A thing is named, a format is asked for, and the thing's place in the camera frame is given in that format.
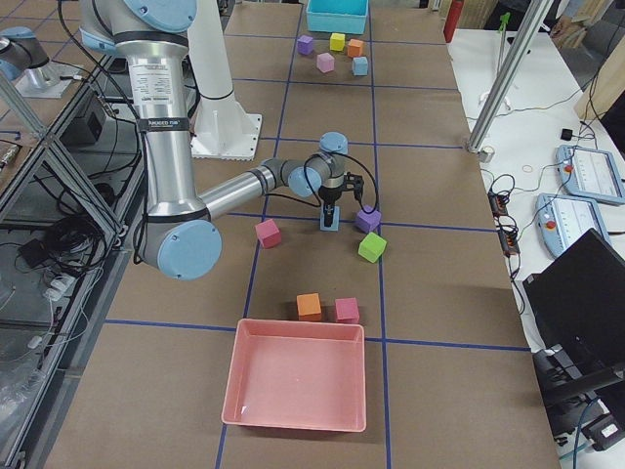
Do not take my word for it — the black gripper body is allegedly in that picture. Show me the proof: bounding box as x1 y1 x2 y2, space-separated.
319 176 344 201

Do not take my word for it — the light blue foam block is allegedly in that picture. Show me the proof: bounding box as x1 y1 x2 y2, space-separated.
352 56 369 76
319 205 340 232

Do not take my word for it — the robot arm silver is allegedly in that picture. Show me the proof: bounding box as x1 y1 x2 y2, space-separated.
80 1 346 280
1 26 50 81

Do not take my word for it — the purple foam block right side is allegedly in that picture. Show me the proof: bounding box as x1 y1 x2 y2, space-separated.
354 205 382 234

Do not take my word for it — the purple foam block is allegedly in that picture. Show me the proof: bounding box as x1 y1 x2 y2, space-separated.
354 205 382 234
297 34 314 56

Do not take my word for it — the green foam block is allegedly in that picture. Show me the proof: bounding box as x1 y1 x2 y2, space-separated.
357 232 388 263

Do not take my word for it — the orange foam block right side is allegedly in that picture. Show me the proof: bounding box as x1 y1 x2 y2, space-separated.
296 293 322 321

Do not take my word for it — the orange foam block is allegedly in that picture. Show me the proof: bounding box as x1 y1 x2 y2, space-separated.
296 293 322 321
347 38 365 59

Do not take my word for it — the magenta foam block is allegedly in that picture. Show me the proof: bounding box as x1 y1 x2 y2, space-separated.
335 297 360 324

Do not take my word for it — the light pink foam block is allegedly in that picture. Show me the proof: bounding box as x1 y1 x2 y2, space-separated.
315 53 335 73

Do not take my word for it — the orange foam block left side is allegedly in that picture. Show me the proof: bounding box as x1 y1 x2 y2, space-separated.
347 38 365 59

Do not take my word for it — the purple foam block left side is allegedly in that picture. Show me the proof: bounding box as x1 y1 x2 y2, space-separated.
297 34 314 56

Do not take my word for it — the yellow foam block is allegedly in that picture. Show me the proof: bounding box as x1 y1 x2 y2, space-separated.
329 32 346 52

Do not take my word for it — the small metal cylinder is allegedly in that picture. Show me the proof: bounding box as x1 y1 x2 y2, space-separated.
479 146 495 164

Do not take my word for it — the pink plastic tray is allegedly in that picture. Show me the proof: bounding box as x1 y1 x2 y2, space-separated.
222 319 367 433

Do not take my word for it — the cyan plastic bin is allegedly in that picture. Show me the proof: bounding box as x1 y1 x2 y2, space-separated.
306 0 369 34

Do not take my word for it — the teach pendant near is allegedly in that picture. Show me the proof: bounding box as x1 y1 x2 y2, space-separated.
536 193 610 258

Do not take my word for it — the teach pendant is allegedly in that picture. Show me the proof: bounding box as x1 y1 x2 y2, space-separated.
536 193 610 258
556 145 624 205

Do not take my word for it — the teach pendant far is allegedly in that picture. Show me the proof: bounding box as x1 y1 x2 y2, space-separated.
556 145 624 205

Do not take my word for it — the black laptop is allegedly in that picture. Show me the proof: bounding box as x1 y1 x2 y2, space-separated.
523 229 624 364

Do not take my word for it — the black power adapter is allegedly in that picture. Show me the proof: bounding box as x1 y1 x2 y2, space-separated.
18 238 48 268

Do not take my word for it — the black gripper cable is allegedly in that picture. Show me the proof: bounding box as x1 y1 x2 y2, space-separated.
302 149 381 214

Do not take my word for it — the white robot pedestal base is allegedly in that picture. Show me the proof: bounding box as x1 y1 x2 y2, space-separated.
187 1 263 160

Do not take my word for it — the aluminium frame post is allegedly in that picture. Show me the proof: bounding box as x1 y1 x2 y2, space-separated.
466 0 553 153

